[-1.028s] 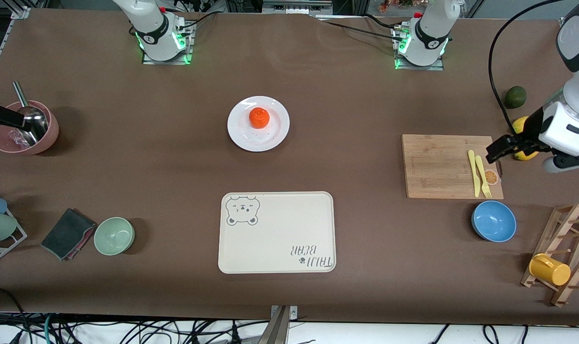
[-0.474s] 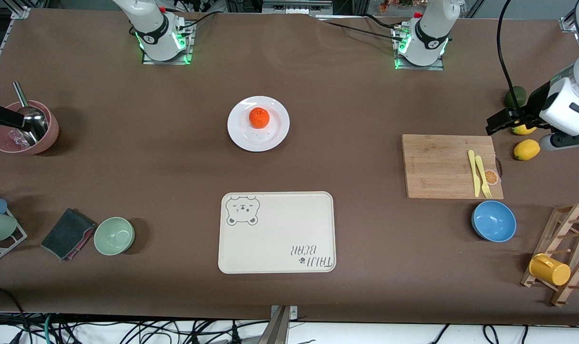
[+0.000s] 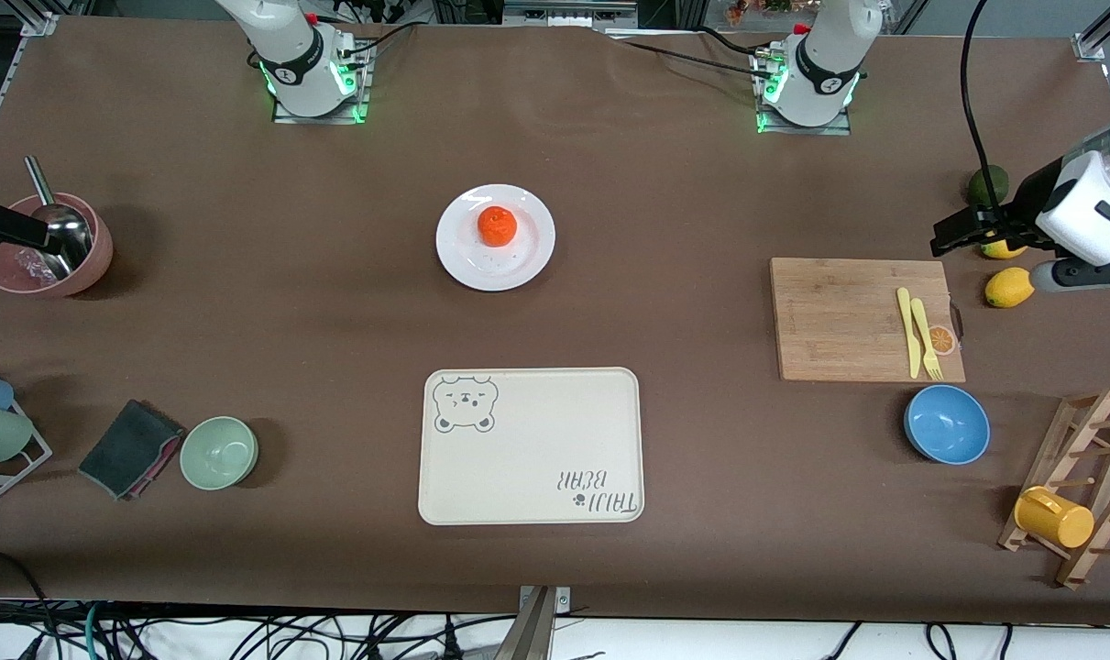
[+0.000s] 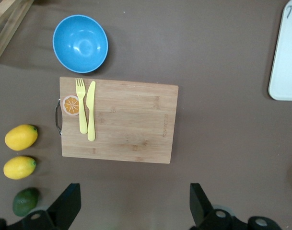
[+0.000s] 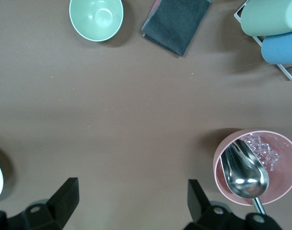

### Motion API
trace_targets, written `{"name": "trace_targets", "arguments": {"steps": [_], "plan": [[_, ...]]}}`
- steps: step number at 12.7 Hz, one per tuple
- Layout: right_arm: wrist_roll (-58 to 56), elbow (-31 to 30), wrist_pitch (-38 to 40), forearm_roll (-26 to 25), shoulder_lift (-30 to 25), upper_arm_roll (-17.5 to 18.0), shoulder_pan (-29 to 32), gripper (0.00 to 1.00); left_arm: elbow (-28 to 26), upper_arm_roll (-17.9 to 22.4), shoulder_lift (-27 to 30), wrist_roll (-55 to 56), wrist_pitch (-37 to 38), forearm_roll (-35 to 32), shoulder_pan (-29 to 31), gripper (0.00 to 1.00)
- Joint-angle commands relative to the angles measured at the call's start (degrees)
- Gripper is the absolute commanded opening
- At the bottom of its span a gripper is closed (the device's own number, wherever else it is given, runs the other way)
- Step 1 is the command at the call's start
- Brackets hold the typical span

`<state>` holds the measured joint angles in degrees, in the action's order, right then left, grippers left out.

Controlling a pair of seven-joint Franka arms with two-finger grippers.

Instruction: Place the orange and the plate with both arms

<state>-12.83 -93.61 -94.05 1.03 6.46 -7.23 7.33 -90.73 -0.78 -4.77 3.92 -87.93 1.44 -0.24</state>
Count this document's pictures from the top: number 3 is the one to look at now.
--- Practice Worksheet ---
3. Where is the orange mandarin fruit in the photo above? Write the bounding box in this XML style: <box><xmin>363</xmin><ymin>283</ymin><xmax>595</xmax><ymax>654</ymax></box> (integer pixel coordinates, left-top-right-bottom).
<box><xmin>477</xmin><ymin>206</ymin><xmax>519</xmax><ymax>248</ymax></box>

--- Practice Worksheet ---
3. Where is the white round plate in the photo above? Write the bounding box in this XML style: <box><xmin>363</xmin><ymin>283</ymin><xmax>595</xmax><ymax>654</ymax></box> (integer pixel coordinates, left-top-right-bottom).
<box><xmin>435</xmin><ymin>184</ymin><xmax>556</xmax><ymax>292</ymax></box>

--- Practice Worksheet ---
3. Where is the dark green avocado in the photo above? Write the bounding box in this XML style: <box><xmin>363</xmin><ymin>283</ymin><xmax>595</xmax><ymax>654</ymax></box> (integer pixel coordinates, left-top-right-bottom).
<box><xmin>966</xmin><ymin>165</ymin><xmax>1010</xmax><ymax>209</ymax></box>

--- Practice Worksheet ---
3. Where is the pink bowl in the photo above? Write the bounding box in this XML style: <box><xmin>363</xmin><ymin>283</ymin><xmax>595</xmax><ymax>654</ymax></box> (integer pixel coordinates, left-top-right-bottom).
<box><xmin>0</xmin><ymin>192</ymin><xmax>114</xmax><ymax>298</ymax></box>

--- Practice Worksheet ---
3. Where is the metal ladle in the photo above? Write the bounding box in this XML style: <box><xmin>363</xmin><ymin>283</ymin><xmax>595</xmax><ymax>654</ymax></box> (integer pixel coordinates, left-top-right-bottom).
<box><xmin>23</xmin><ymin>156</ymin><xmax>94</xmax><ymax>281</ymax></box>

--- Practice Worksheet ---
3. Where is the yellow plastic fork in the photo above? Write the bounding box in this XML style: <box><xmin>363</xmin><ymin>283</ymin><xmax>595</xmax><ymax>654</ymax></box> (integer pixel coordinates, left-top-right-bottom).
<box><xmin>910</xmin><ymin>297</ymin><xmax>944</xmax><ymax>381</ymax></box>

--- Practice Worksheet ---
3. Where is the yellow plastic knife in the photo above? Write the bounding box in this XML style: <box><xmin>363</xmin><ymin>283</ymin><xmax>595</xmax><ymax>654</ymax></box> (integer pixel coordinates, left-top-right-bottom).
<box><xmin>896</xmin><ymin>287</ymin><xmax>923</xmax><ymax>380</ymax></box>

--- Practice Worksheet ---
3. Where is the wooden cutting board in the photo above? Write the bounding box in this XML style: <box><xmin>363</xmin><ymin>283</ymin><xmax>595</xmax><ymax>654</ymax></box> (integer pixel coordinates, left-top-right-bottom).
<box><xmin>770</xmin><ymin>258</ymin><xmax>966</xmax><ymax>383</ymax></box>

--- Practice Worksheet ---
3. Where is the blue bowl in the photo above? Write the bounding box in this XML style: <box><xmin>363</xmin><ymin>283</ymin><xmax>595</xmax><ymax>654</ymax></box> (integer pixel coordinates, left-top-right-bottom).
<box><xmin>904</xmin><ymin>384</ymin><xmax>992</xmax><ymax>466</ymax></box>

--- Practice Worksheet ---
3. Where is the wooden mug rack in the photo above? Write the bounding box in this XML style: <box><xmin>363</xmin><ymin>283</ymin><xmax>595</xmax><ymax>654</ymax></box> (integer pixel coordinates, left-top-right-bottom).
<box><xmin>997</xmin><ymin>388</ymin><xmax>1110</xmax><ymax>589</ymax></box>

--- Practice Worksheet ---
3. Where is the dark folded cloth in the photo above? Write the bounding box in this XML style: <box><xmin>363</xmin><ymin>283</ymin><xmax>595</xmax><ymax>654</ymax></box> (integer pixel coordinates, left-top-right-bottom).
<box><xmin>78</xmin><ymin>399</ymin><xmax>186</xmax><ymax>501</ymax></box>

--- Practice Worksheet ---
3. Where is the yellow mug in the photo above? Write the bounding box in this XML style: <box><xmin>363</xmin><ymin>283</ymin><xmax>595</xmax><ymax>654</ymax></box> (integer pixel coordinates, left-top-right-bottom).
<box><xmin>1014</xmin><ymin>486</ymin><xmax>1095</xmax><ymax>549</ymax></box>

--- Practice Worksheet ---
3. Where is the pale green bowl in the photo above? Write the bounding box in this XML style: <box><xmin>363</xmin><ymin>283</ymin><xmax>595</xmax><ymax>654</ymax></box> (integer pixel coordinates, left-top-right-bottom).
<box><xmin>180</xmin><ymin>416</ymin><xmax>259</xmax><ymax>491</ymax></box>

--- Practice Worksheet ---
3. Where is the cream bear print tray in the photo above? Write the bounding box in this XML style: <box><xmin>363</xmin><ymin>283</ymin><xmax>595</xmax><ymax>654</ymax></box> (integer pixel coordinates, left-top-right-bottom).
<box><xmin>418</xmin><ymin>368</ymin><xmax>644</xmax><ymax>526</ymax></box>

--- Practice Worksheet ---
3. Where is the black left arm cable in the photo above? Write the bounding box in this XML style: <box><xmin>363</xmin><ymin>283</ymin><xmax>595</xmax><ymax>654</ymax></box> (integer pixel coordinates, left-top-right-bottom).
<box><xmin>960</xmin><ymin>0</ymin><xmax>1009</xmax><ymax>221</ymax></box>

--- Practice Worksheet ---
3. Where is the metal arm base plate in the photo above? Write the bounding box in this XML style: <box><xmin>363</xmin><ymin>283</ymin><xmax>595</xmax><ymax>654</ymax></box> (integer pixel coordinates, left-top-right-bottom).
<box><xmin>273</xmin><ymin>41</ymin><xmax>370</xmax><ymax>125</ymax></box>
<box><xmin>756</xmin><ymin>50</ymin><xmax>853</xmax><ymax>137</ymax></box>

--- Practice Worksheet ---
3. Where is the aluminium frame rail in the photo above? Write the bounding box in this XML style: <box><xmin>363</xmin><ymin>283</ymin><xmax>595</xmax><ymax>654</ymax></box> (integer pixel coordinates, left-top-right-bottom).
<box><xmin>0</xmin><ymin>9</ymin><xmax>58</xmax><ymax>175</ymax></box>
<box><xmin>1072</xmin><ymin>0</ymin><xmax>1110</xmax><ymax>63</ymax></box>

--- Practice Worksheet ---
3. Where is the grey wire cup rack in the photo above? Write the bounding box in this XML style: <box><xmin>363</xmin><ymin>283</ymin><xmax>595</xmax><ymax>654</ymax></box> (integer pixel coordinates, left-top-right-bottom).
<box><xmin>0</xmin><ymin>363</ymin><xmax>53</xmax><ymax>511</ymax></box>

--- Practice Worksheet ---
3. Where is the black base cable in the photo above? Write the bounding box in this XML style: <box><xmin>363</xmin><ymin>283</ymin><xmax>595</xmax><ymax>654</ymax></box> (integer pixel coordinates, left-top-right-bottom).
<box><xmin>605</xmin><ymin>26</ymin><xmax>780</xmax><ymax>83</ymax></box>
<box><xmin>330</xmin><ymin>14</ymin><xmax>420</xmax><ymax>70</ymax></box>

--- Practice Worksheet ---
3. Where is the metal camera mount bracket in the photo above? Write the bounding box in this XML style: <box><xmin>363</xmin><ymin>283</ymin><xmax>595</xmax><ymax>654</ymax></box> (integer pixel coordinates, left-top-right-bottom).
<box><xmin>495</xmin><ymin>585</ymin><xmax>572</xmax><ymax>660</ymax></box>

